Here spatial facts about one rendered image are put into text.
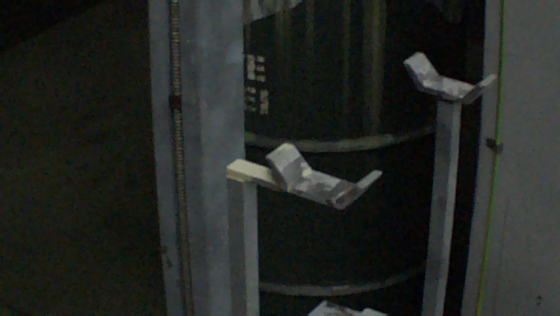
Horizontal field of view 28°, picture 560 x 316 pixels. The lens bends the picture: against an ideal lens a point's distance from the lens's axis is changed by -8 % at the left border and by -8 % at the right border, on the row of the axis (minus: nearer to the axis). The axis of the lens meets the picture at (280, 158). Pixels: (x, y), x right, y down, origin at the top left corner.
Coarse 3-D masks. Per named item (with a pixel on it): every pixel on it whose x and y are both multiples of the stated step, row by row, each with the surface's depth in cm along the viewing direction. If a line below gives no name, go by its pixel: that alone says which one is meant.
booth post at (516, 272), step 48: (528, 0) 130; (528, 48) 133; (528, 96) 135; (480, 144) 142; (528, 144) 138; (480, 192) 145; (528, 192) 141; (480, 240) 148; (528, 240) 144; (528, 288) 146
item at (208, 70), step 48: (192, 0) 92; (240, 0) 96; (192, 48) 94; (240, 48) 98; (192, 96) 96; (240, 96) 100; (192, 144) 99; (240, 144) 102; (192, 192) 101; (192, 240) 103; (192, 288) 107
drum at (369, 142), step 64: (256, 0) 187; (320, 0) 185; (384, 0) 187; (448, 0) 195; (256, 64) 193; (320, 64) 190; (384, 64) 192; (448, 64) 202; (256, 128) 198; (320, 128) 196; (384, 128) 198; (256, 192) 204; (384, 192) 204; (320, 256) 208; (384, 256) 210
